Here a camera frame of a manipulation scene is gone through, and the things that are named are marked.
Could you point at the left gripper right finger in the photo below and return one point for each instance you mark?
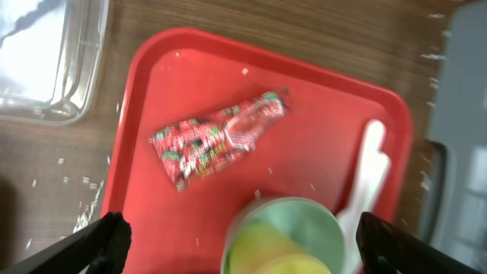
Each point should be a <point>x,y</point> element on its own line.
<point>385,249</point>

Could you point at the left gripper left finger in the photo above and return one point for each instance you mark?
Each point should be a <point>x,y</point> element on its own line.
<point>101,247</point>

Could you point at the green bowl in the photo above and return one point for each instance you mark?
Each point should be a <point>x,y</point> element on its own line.
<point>312,226</point>

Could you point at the white plastic spoon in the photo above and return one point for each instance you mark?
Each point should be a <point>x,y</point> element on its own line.
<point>348,220</point>

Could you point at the white plastic fork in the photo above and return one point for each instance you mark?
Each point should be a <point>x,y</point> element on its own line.
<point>372,167</point>

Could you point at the yellow cup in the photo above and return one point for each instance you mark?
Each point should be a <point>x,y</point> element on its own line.
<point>261,249</point>

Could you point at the red candy wrapper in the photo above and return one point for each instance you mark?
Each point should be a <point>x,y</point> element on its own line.
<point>196,148</point>

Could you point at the grey dishwasher rack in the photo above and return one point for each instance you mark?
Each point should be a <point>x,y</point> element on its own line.
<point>453,218</point>

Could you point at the red serving tray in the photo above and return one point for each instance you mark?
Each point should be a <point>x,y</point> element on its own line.
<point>183,73</point>

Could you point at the clear plastic bin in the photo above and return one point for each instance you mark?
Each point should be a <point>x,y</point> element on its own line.
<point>50,57</point>

